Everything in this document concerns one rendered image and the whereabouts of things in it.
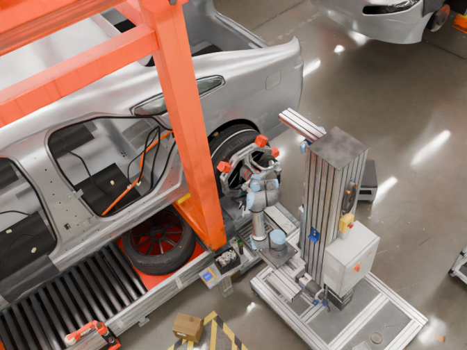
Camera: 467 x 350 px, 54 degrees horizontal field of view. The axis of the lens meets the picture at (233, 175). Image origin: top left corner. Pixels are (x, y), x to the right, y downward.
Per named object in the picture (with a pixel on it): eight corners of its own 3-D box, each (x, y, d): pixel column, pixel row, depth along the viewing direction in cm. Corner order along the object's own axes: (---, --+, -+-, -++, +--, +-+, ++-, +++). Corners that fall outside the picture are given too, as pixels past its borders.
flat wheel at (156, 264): (159, 205, 465) (154, 192, 447) (210, 236, 437) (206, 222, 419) (113, 253, 434) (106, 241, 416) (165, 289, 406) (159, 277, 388)
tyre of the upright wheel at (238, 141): (251, 166, 463) (259, 113, 418) (266, 179, 450) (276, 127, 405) (198, 191, 432) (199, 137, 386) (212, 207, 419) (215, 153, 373)
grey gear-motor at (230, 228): (215, 216, 474) (210, 196, 447) (240, 243, 451) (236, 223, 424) (201, 226, 468) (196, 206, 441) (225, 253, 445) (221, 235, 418)
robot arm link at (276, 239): (286, 250, 347) (286, 240, 337) (269, 251, 348) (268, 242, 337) (284, 236, 355) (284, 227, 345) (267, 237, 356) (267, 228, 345)
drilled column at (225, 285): (227, 284, 433) (222, 262, 401) (233, 291, 428) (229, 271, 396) (218, 289, 430) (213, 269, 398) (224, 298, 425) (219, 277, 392)
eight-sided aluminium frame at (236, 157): (268, 172, 441) (267, 133, 399) (273, 176, 437) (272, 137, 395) (224, 202, 423) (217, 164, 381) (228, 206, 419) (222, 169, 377)
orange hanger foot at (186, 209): (185, 195, 439) (179, 173, 413) (217, 230, 411) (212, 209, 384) (171, 204, 434) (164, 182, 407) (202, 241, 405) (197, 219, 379)
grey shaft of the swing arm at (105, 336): (119, 339, 403) (101, 318, 365) (121, 344, 401) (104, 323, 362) (110, 346, 401) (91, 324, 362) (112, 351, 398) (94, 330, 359)
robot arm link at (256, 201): (271, 251, 346) (267, 198, 312) (251, 253, 346) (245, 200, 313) (269, 239, 355) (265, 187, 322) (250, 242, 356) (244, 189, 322)
